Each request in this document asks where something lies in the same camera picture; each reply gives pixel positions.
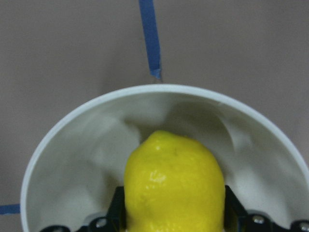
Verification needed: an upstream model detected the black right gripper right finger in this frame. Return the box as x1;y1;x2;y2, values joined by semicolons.
224;185;248;230

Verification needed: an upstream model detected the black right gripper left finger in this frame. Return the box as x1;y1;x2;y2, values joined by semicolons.
106;186;126;229

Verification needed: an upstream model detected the cream ceramic bowl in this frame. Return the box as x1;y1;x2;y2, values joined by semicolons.
20;84;309;232

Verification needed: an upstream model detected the yellow lemon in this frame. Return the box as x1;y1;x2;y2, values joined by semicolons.
124;130;225;232

